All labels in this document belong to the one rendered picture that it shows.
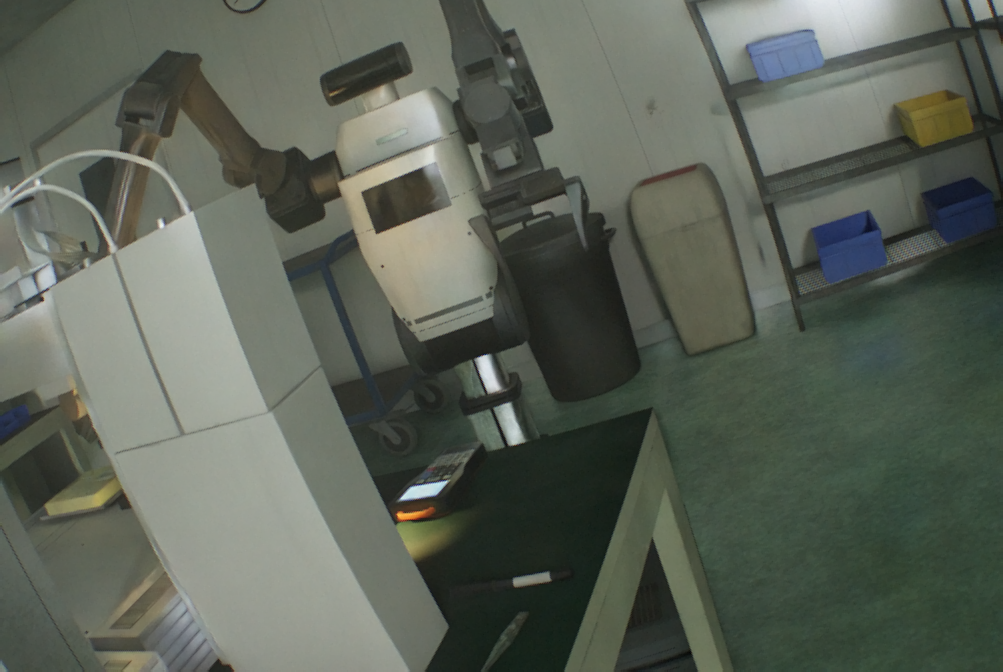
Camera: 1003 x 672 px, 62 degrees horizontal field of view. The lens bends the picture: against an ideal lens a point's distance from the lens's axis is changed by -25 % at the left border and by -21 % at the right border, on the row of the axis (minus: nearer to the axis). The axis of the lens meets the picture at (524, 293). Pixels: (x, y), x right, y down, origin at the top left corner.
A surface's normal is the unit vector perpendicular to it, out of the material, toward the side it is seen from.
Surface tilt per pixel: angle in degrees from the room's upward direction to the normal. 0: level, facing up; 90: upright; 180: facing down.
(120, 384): 90
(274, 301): 90
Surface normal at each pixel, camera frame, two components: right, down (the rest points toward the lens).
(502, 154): 0.00, 0.30
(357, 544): 0.91, -0.29
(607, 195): -0.22, 0.27
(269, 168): 0.92, 0.27
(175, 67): -0.04, -0.66
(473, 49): -0.16, -0.15
